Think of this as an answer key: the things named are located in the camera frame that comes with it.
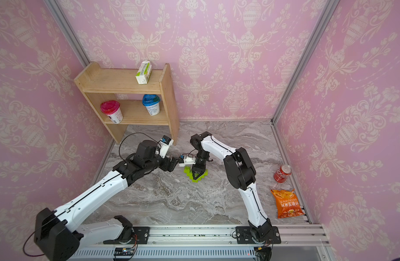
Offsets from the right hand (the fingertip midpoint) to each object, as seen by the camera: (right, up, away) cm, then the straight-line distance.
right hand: (198, 173), depth 90 cm
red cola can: (+44, +2, -7) cm, 44 cm away
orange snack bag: (+44, -11, -12) cm, 47 cm away
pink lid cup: (-44, +35, -7) cm, 56 cm away
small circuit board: (-33, -31, -18) cm, 48 cm away
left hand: (-12, +11, -11) cm, 19 cm away
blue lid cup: (-25, +39, -3) cm, 46 cm away
